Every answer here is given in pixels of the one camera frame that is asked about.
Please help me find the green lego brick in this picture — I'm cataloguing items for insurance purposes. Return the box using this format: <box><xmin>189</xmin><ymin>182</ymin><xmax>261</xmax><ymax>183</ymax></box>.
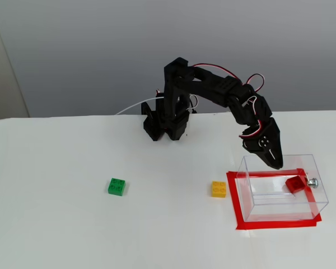
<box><xmin>107</xmin><ymin>177</ymin><xmax>127</xmax><ymax>197</ymax></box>

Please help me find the red tape frame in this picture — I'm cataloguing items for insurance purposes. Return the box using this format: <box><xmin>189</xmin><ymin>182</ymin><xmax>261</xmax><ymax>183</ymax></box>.
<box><xmin>226</xmin><ymin>168</ymin><xmax>323</xmax><ymax>231</ymax></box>

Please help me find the transparent plastic box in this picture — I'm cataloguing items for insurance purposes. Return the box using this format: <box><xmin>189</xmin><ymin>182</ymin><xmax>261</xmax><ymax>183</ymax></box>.
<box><xmin>236</xmin><ymin>153</ymin><xmax>330</xmax><ymax>222</ymax></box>

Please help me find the black table clamp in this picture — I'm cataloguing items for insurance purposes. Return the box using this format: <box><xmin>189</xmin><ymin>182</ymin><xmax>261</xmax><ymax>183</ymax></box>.
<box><xmin>141</xmin><ymin>101</ymin><xmax>161</xmax><ymax>142</ymax></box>

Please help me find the red lego brick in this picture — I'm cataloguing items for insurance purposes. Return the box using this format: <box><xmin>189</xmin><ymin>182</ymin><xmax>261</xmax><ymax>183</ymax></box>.
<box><xmin>284</xmin><ymin>175</ymin><xmax>307</xmax><ymax>194</ymax></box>

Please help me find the forearm servo wire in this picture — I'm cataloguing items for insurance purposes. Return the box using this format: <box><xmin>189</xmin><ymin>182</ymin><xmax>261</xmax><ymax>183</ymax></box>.
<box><xmin>193</xmin><ymin>63</ymin><xmax>243</xmax><ymax>85</ymax></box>

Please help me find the white cable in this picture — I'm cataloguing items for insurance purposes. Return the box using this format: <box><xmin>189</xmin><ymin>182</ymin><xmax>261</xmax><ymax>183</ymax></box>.
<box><xmin>114</xmin><ymin>97</ymin><xmax>165</xmax><ymax>115</ymax></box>

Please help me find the gripper servo wire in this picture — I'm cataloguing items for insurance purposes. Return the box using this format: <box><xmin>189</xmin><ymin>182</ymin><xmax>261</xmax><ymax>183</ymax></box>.
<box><xmin>239</xmin><ymin>95</ymin><xmax>265</xmax><ymax>140</ymax></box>

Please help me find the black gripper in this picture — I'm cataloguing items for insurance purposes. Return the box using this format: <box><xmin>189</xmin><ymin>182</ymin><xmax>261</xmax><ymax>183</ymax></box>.
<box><xmin>239</xmin><ymin>117</ymin><xmax>284</xmax><ymax>170</ymax></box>

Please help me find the yellow lego brick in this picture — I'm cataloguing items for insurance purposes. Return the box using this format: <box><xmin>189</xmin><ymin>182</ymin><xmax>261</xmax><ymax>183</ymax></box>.
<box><xmin>211</xmin><ymin>180</ymin><xmax>227</xmax><ymax>198</ymax></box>

